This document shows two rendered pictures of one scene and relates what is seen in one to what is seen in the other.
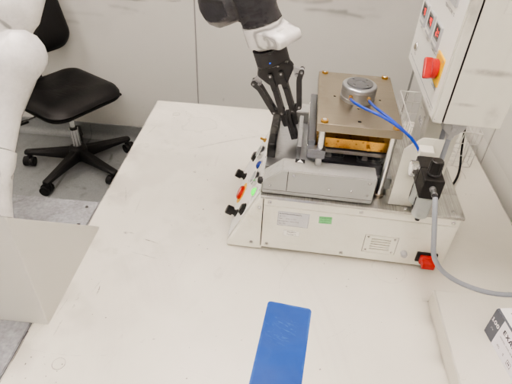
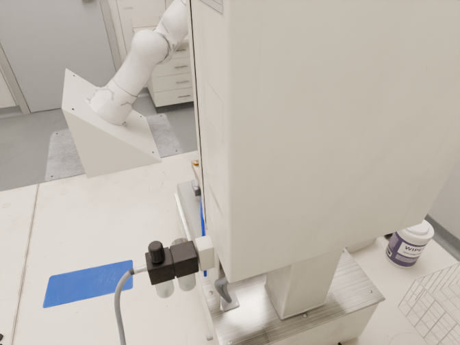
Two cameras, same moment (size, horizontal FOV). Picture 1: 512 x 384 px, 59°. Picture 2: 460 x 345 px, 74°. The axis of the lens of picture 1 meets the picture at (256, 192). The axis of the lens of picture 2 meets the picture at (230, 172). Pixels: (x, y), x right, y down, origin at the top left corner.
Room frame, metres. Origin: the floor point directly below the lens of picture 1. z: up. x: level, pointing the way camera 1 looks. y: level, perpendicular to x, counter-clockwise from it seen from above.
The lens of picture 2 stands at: (0.68, -0.67, 1.52)
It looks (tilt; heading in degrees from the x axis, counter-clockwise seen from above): 38 degrees down; 66
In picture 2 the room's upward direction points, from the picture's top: straight up
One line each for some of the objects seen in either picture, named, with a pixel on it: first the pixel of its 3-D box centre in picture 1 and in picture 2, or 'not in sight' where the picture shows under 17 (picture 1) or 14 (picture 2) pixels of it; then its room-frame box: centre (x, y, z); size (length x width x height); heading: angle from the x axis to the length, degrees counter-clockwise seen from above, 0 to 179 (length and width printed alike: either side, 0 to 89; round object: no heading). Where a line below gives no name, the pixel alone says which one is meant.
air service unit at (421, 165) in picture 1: (421, 183); (174, 265); (0.73, -0.33, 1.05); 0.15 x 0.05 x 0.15; 175
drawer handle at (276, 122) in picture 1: (273, 134); not in sight; (0.98, -0.04, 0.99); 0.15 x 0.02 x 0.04; 175
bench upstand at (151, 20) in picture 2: not in sight; (192, 17); (1.81, 2.81, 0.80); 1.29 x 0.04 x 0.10; 177
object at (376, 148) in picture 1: (353, 116); not in sight; (0.95, -0.22, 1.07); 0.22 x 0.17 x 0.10; 175
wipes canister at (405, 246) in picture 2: not in sight; (408, 241); (1.38, -0.36, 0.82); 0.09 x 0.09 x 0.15
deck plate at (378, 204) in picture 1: (357, 164); (261, 238); (0.96, -0.26, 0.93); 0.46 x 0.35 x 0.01; 85
